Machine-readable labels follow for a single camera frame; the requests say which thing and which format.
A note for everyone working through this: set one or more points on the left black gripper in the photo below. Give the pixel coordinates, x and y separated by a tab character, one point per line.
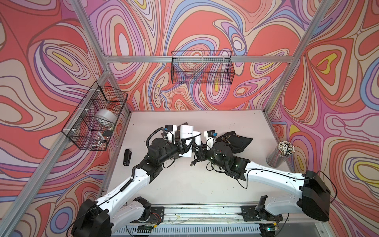
178	147

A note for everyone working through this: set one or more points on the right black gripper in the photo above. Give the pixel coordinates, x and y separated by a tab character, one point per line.
202	151

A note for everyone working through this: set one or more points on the black hair dryer pouch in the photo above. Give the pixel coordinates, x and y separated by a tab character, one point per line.
236	142

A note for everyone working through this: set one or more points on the white hair dryer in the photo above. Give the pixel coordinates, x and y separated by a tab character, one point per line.
188	139

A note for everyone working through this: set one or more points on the grey hair dryer pouch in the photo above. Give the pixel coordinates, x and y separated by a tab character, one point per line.
183	131

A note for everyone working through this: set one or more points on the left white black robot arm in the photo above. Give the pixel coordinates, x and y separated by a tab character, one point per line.
107	214

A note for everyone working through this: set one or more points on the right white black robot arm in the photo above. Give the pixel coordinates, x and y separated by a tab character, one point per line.
306	193

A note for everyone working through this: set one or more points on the metal cup of pencils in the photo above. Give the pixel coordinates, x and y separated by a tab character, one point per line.
280	154

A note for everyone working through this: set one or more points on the silver tape roll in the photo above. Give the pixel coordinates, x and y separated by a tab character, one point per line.
106	117

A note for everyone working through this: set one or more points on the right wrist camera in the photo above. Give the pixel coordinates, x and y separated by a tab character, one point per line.
210	137

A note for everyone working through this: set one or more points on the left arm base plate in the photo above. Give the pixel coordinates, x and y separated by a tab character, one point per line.
154	215

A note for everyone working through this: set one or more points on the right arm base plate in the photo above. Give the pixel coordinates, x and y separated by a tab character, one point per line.
251	214

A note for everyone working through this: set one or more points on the left black wire basket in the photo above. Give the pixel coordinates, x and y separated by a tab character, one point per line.
83	129

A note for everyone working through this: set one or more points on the black wire basket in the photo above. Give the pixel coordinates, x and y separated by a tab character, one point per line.
83	129
198	72

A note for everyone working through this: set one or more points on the back black wire basket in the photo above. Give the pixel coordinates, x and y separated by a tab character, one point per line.
198	72

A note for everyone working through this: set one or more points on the aluminium frame rail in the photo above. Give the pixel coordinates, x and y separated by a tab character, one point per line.
167	59

